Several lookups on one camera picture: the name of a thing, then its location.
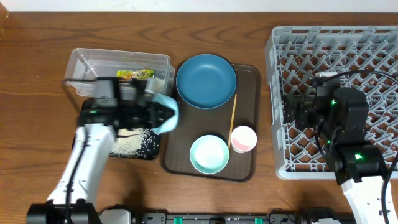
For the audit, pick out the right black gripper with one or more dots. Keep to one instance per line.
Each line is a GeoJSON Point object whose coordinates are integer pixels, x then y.
{"type": "Point", "coordinates": [305, 109]}

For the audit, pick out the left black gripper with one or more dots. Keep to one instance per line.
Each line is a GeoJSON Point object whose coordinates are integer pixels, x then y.
{"type": "Point", "coordinates": [151, 111]}

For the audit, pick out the light blue bowl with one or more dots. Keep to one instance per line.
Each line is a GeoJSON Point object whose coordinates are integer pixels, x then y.
{"type": "Point", "coordinates": [164, 114]}

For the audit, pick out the white tissue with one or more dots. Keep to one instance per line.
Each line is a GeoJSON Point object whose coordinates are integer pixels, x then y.
{"type": "Point", "coordinates": [155, 85]}

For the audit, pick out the white rice pile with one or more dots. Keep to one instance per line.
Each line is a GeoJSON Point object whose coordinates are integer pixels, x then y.
{"type": "Point", "coordinates": [134, 144]}

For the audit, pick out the green orange snack wrapper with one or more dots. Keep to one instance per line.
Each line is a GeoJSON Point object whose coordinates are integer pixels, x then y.
{"type": "Point", "coordinates": [135, 74]}

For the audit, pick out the dark blue plate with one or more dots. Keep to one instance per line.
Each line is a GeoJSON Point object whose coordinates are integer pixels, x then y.
{"type": "Point", "coordinates": [206, 81]}

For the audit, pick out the mint green bowl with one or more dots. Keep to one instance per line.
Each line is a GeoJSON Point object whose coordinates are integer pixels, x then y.
{"type": "Point", "coordinates": [209, 154]}

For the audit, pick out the pink white cup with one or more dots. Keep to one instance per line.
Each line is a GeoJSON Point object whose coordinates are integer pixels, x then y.
{"type": "Point", "coordinates": [243, 139]}

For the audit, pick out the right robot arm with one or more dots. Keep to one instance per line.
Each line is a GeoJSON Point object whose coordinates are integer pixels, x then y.
{"type": "Point", "coordinates": [338, 117]}

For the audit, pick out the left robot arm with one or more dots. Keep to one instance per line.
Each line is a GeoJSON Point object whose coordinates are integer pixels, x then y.
{"type": "Point", "coordinates": [73, 199]}

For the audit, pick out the grey dishwasher rack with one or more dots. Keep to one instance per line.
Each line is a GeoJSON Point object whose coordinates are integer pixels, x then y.
{"type": "Point", "coordinates": [295, 53]}

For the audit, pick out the black plastic tray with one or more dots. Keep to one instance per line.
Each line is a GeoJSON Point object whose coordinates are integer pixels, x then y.
{"type": "Point", "coordinates": [120, 118]}

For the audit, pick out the brown serving tray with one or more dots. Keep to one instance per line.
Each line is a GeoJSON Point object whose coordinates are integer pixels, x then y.
{"type": "Point", "coordinates": [195, 122]}

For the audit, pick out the wooden chopstick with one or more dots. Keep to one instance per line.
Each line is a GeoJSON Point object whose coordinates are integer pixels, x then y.
{"type": "Point", "coordinates": [232, 121]}

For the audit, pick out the clear plastic bin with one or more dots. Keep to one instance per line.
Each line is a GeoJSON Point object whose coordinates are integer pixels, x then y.
{"type": "Point", "coordinates": [85, 65]}

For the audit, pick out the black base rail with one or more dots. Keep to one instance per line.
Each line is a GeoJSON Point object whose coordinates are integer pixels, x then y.
{"type": "Point", "coordinates": [236, 218]}

